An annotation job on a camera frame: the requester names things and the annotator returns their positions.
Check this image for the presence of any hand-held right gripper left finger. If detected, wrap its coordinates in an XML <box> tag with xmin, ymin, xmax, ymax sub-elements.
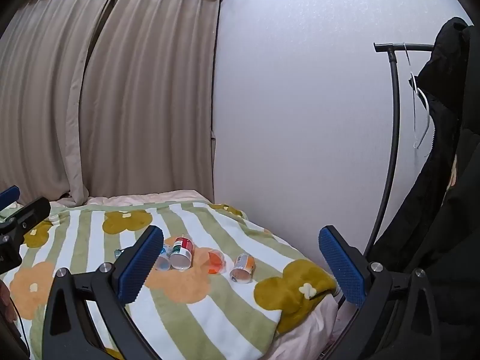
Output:
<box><xmin>42</xmin><ymin>225</ymin><xmax>166</xmax><ymax>360</ymax></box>

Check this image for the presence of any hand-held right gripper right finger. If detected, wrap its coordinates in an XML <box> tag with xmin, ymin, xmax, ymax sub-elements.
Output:
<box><xmin>318</xmin><ymin>225</ymin><xmax>442</xmax><ymax>360</ymax></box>

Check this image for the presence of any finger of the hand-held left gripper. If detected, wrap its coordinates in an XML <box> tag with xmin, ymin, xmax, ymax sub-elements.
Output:
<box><xmin>0</xmin><ymin>196</ymin><xmax>52</xmax><ymax>271</ymax></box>
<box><xmin>0</xmin><ymin>185</ymin><xmax>20</xmax><ymax>209</ymax></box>

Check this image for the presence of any clear blue print cup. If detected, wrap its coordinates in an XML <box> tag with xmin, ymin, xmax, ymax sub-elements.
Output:
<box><xmin>154</xmin><ymin>243</ymin><xmax>174</xmax><ymax>272</ymax></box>

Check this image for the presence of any red green label cup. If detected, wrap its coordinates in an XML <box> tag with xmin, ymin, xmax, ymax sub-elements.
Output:
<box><xmin>170</xmin><ymin>235</ymin><xmax>195</xmax><ymax>272</ymax></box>

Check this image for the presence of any orange transparent cup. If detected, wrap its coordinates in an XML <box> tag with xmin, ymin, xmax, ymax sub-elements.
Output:
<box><xmin>206</xmin><ymin>249</ymin><xmax>228</xmax><ymax>275</ymax></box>

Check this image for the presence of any orange label cup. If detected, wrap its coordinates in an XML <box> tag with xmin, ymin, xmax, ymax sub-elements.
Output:
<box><xmin>229</xmin><ymin>253</ymin><xmax>257</xmax><ymax>283</ymax></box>

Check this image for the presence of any pink bedding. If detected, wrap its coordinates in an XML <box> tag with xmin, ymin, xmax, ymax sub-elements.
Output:
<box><xmin>56</xmin><ymin>189</ymin><xmax>343</xmax><ymax>360</ymax></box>

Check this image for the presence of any striped floral blanket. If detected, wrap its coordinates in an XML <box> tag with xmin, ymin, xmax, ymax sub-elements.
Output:
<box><xmin>0</xmin><ymin>202</ymin><xmax>340</xmax><ymax>360</ymax></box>

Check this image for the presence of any beige curtain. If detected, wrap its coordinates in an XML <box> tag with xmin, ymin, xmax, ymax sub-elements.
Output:
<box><xmin>70</xmin><ymin>0</ymin><xmax>223</xmax><ymax>206</ymax></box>
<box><xmin>0</xmin><ymin>0</ymin><xmax>125</xmax><ymax>206</ymax></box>

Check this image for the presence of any black coat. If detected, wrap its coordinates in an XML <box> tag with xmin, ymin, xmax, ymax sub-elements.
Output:
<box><xmin>369</xmin><ymin>16</ymin><xmax>480</xmax><ymax>360</ymax></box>

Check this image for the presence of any black metal coat rack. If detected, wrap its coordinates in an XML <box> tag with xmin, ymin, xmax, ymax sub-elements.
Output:
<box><xmin>365</xmin><ymin>43</ymin><xmax>436</xmax><ymax>260</ymax></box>

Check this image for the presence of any white clothes hanger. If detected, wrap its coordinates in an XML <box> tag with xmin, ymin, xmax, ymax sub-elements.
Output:
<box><xmin>403</xmin><ymin>43</ymin><xmax>433</xmax><ymax>149</ymax></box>

